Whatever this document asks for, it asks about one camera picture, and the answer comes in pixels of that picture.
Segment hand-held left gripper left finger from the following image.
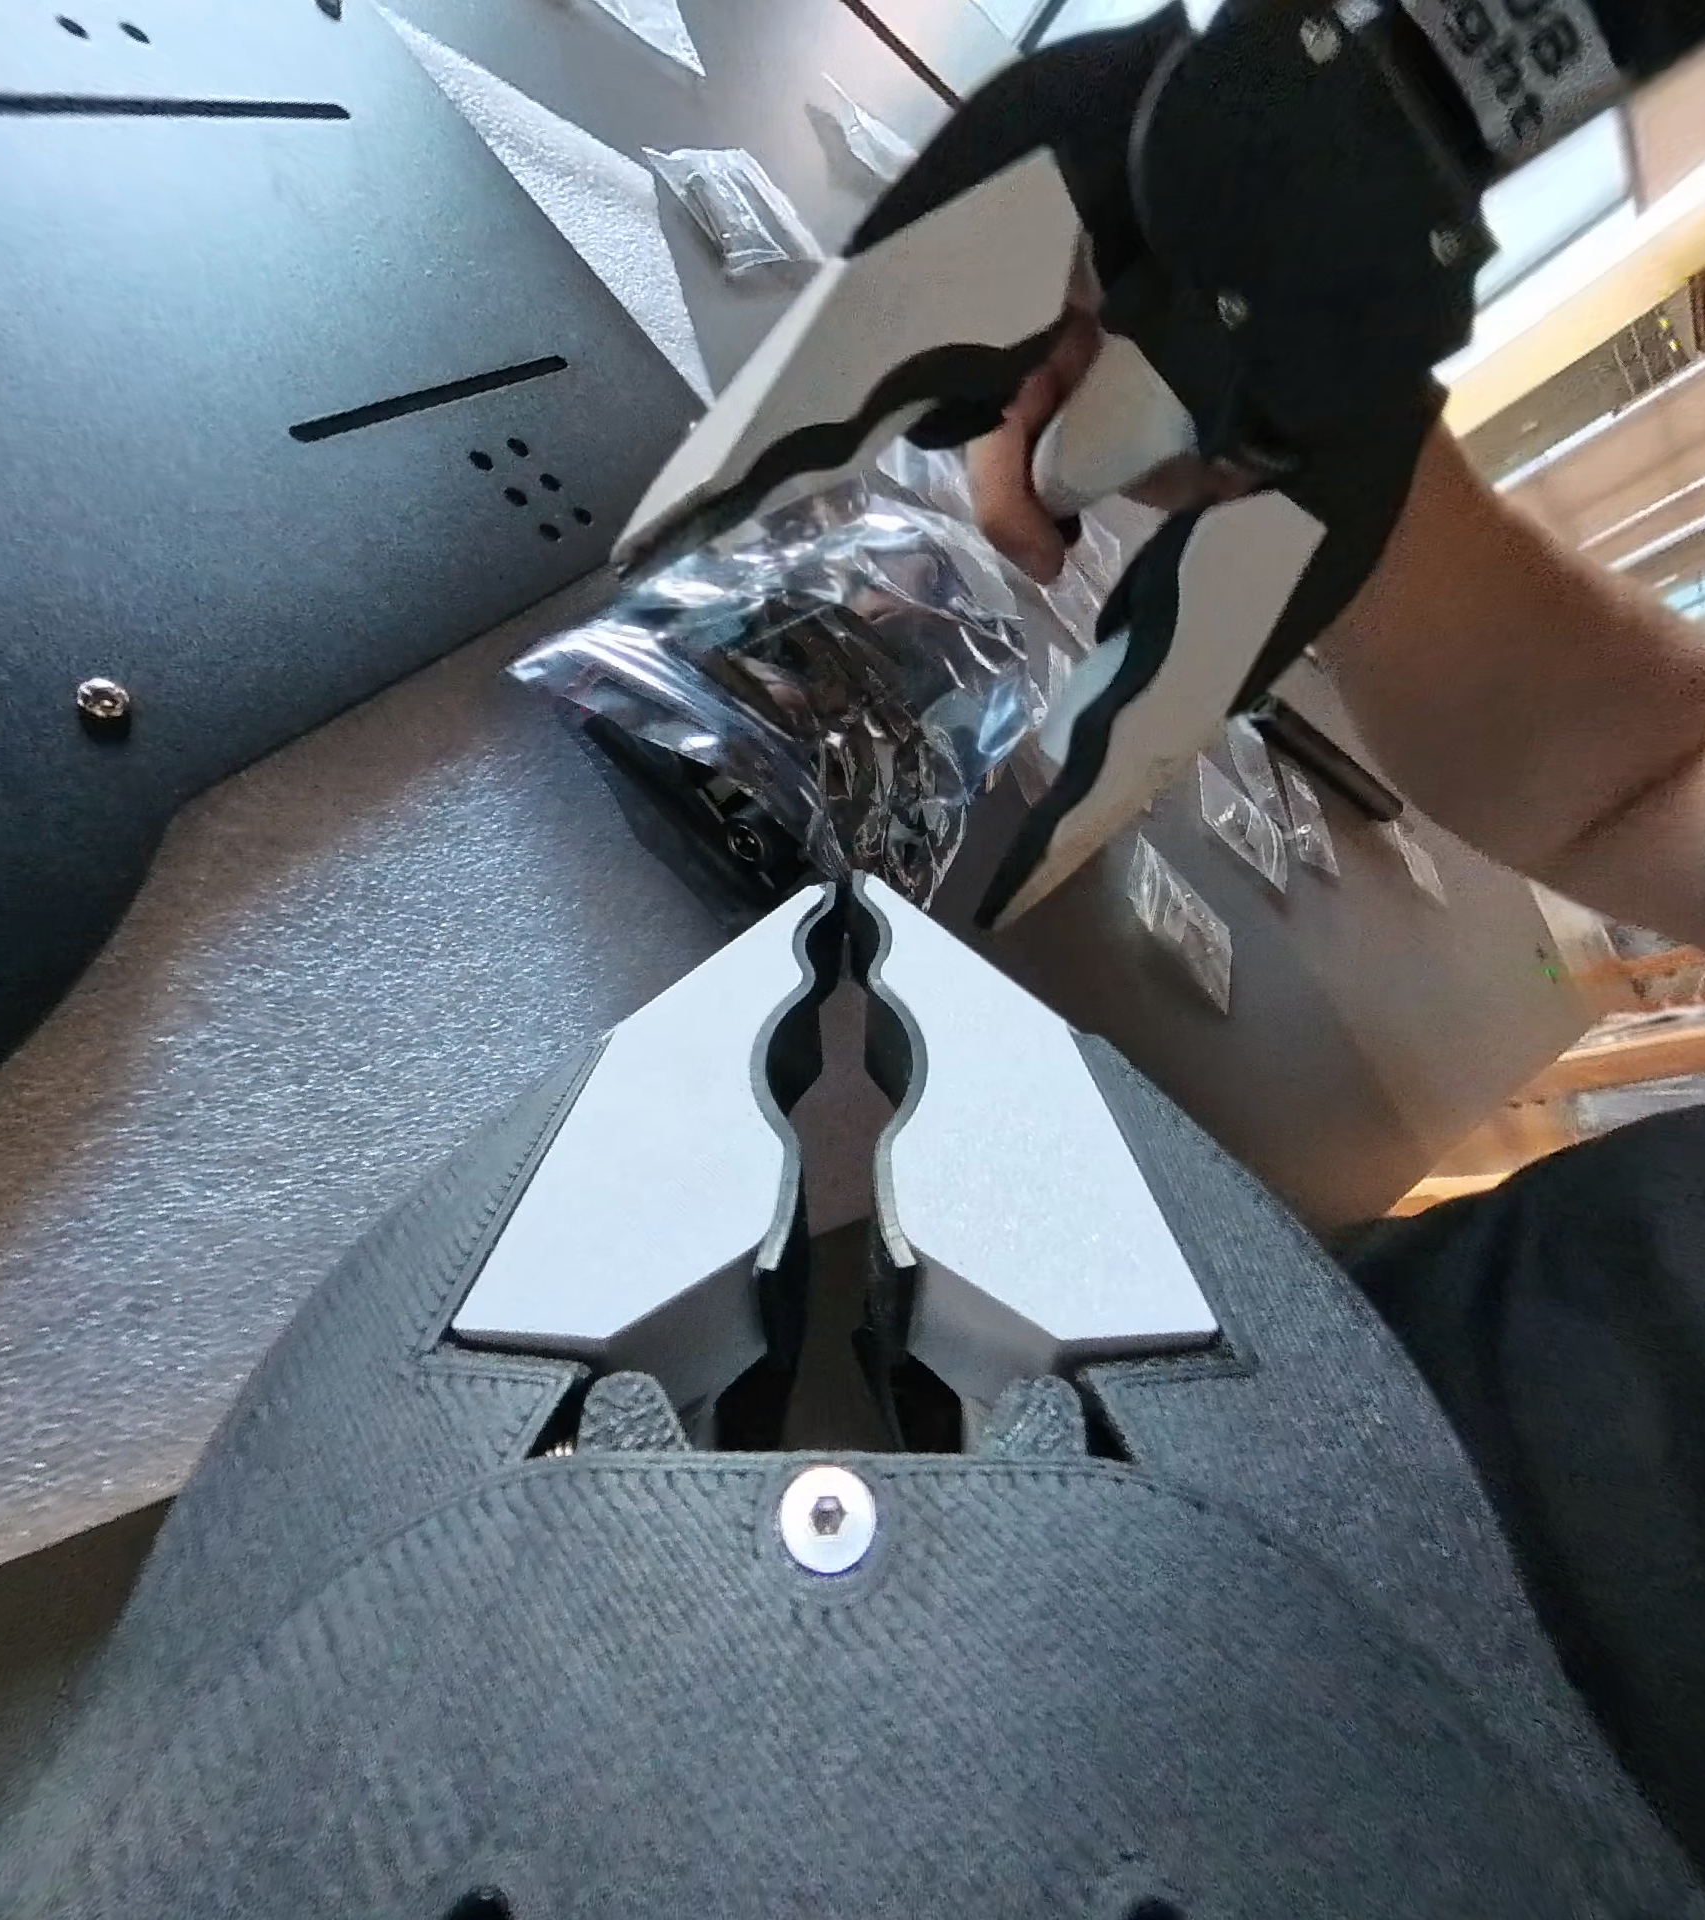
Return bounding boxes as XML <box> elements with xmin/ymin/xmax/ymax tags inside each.
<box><xmin>453</xmin><ymin>879</ymin><xmax>832</xmax><ymax>1396</ymax></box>

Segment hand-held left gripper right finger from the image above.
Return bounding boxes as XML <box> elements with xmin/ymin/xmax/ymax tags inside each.
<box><xmin>859</xmin><ymin>879</ymin><xmax>1224</xmax><ymax>1396</ymax></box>

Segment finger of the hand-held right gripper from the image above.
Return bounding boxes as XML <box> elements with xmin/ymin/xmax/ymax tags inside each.
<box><xmin>610</xmin><ymin>133</ymin><xmax>1101</xmax><ymax>578</ymax></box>
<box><xmin>969</xmin><ymin>473</ymin><xmax>1341</xmax><ymax>934</ymax></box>

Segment dark parts bag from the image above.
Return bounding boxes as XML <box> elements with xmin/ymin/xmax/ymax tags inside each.
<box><xmin>506</xmin><ymin>493</ymin><xmax>1053</xmax><ymax>919</ymax></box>

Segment person's right hand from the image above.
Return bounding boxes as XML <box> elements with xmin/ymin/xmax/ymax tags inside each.
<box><xmin>967</xmin><ymin>313</ymin><xmax>1220</xmax><ymax>588</ymax></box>

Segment black screwdriver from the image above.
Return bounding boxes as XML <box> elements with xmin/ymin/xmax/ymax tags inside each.
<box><xmin>1255</xmin><ymin>703</ymin><xmax>1414</xmax><ymax>825</ymax></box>

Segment scattered small clear zip bags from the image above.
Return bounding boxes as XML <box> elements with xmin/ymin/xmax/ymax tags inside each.
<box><xmin>569</xmin><ymin>0</ymin><xmax>1461</xmax><ymax>1028</ymax></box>

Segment black metal base plate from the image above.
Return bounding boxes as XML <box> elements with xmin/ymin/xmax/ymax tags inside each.
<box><xmin>0</xmin><ymin>0</ymin><xmax>723</xmax><ymax>1160</ymax></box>

